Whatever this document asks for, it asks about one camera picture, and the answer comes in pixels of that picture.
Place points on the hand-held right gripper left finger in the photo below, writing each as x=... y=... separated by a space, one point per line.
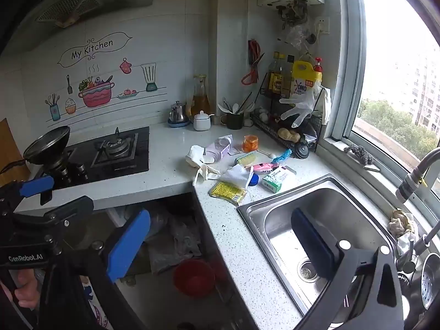
x=127 y=247

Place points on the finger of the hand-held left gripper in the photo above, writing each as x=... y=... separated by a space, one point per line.
x=34 y=186
x=72 y=208

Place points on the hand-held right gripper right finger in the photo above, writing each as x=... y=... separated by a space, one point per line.
x=311 y=240

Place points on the red plastic bucket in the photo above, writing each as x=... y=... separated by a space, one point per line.
x=194 y=276

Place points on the white plastic spoon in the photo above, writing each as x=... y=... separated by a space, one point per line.
x=271 y=155

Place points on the yellow foil pouch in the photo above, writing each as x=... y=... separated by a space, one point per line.
x=228 y=193

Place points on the white printed packet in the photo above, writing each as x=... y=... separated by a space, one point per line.
x=237 y=149

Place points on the person's left hand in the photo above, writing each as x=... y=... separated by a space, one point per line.
x=27 y=290

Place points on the stainless steel sink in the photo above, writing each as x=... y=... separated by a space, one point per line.
x=275 y=220

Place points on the black frying pan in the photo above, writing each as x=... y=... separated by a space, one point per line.
x=46 y=144

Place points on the wooden cutting board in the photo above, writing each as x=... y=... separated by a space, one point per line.
x=10 y=147

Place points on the clear plastic bags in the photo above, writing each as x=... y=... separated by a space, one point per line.
x=175 y=240

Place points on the green white carton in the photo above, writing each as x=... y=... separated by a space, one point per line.
x=276 y=180

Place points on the black gas stove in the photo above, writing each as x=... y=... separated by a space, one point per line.
x=117 y=151

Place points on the blue lid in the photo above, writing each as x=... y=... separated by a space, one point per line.
x=254 y=180

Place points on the pink packet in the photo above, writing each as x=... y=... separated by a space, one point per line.
x=264 y=167

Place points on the blue wrapper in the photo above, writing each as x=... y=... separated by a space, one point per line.
x=282 y=156

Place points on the black round lid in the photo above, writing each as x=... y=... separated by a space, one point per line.
x=303 y=150

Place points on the crumpled rag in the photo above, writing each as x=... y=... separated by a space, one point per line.
x=400 y=221

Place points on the white plastic bag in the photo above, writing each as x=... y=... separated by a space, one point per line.
x=237 y=175

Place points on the small steel tap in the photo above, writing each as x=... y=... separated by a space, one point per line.
x=409 y=257

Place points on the dark scrubber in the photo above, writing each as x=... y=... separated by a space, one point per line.
x=361 y=154

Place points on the green scrub brush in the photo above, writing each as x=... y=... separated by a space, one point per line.
x=245 y=160

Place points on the ginger root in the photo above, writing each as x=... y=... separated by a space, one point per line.
x=288 y=135

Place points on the orange plastic jar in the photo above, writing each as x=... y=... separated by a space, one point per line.
x=250 y=143

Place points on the white crumpled cloth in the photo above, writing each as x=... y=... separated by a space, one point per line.
x=197 y=154

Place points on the steel faucet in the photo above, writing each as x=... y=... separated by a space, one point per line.
x=417 y=175

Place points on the steel sink strainer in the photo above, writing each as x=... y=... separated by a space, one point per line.
x=431 y=282

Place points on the purple clear plastic box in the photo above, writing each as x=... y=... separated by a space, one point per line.
x=218 y=149

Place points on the blue saucer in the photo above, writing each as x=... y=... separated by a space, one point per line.
x=178 y=123

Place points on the white disposable glove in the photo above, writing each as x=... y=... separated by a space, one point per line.
x=302 y=106

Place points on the cream rubber glove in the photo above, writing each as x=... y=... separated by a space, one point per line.
x=325 y=106

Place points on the garlic bulb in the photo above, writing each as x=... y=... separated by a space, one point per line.
x=264 y=114

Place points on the dark green mug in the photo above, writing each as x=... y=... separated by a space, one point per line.
x=234 y=121

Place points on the steel teapot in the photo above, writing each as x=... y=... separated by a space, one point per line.
x=178 y=112

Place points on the white sugar bowl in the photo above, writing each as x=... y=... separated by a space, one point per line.
x=202 y=122

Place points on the white ceramic spoon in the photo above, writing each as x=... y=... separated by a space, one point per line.
x=225 y=105
x=236 y=108

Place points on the chopsticks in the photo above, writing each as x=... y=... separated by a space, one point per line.
x=245 y=100

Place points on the yellow detergent bottle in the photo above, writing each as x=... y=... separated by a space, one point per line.
x=304 y=80

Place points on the dark sauce bottle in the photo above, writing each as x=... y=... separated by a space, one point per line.
x=289 y=79

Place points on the glass oil bottle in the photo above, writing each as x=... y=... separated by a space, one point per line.
x=200 y=99

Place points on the window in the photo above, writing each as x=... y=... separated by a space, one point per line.
x=347 y=58

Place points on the red kitchen scissors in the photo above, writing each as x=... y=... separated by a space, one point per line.
x=252 y=55

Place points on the clear hanging plastic bag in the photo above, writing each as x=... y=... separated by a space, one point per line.
x=297 y=37

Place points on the kitchen wall decal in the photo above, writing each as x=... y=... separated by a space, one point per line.
x=96 y=89

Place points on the wall socket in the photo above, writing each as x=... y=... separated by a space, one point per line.
x=322 y=25

